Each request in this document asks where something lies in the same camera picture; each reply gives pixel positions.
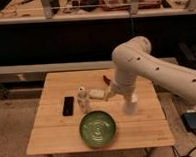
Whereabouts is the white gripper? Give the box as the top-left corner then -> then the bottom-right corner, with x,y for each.
105,79 -> 136,106

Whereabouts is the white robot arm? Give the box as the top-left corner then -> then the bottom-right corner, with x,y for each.
106,36 -> 196,105

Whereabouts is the white paper cup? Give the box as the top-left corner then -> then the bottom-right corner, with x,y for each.
122,94 -> 138,115

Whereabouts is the red object on table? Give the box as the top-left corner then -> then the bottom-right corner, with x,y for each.
103,76 -> 111,85

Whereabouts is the white rectangular sponge block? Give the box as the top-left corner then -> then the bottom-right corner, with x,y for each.
88,89 -> 106,100

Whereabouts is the small white figurine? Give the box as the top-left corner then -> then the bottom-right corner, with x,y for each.
77,86 -> 90,114

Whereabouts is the green ceramic bowl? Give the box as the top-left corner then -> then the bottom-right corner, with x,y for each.
79,111 -> 117,148

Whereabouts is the black smartphone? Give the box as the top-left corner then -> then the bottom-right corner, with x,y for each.
62,97 -> 74,116

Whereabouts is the wooden table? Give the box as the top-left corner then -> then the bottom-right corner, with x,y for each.
27,69 -> 175,155

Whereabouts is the black box on floor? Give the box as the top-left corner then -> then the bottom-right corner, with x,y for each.
181,112 -> 196,132

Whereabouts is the black floor cable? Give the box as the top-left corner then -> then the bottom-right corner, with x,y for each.
170,129 -> 196,157

